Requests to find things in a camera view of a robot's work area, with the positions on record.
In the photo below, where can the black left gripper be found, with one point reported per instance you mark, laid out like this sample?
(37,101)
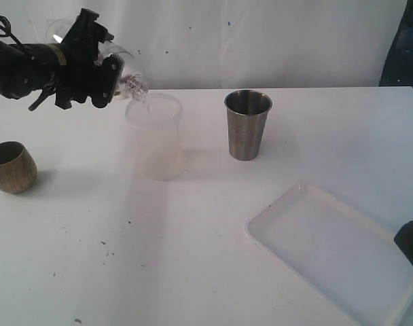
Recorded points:
(88,77)

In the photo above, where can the clear plastic dome lid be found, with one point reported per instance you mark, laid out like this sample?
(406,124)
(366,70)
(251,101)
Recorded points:
(131,84)

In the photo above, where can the brown wooden cup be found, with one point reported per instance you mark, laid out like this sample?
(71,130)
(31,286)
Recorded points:
(18,170)

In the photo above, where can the stainless steel cup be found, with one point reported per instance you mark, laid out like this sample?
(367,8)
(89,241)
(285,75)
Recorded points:
(247,112)

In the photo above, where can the clear measuring shaker cup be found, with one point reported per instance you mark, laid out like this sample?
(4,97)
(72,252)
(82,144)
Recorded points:
(57,30)

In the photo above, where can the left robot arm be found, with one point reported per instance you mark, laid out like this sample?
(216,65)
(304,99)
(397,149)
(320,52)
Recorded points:
(25,68)

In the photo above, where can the white plastic tray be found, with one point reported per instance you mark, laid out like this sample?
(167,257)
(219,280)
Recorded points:
(345,257)

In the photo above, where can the frosted plastic tall container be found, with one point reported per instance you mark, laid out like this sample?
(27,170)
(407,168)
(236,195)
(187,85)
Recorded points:
(154,127)

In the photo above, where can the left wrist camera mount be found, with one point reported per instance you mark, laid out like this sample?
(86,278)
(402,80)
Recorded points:
(87,23)

